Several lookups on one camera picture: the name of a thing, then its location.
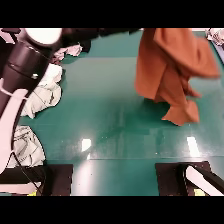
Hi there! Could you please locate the orange T-shirt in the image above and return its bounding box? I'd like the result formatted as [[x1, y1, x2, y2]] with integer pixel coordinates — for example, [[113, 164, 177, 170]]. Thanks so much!
[[134, 27, 221, 127]]

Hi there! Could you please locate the small black garment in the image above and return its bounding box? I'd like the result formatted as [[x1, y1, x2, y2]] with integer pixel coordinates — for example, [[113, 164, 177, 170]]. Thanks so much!
[[79, 39, 92, 54]]

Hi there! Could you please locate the white garment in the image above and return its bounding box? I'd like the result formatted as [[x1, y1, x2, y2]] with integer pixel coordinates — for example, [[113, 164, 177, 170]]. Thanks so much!
[[20, 63, 64, 120]]

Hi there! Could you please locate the pink garment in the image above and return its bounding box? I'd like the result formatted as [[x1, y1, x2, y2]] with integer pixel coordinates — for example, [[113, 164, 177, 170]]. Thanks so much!
[[50, 43, 83, 65]]

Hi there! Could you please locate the pale grey garment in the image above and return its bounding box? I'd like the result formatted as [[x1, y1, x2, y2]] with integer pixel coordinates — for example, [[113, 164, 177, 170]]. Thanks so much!
[[6, 124, 46, 168]]

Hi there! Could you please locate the pale patterned garment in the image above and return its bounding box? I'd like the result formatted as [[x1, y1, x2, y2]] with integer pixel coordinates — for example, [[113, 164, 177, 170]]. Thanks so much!
[[204, 27, 224, 48]]

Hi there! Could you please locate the black cable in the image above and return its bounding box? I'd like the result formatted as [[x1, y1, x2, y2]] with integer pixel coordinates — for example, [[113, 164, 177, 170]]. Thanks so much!
[[11, 150, 44, 196]]

